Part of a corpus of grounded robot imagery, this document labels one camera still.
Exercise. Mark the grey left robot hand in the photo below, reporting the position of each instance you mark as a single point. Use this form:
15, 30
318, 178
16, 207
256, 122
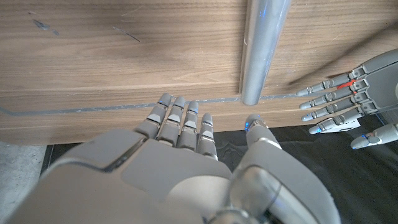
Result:
379, 84

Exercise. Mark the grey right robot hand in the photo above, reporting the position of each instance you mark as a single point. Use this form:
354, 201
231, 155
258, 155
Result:
149, 180

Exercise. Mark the cling film roll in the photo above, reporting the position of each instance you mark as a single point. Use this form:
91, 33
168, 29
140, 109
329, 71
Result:
264, 46

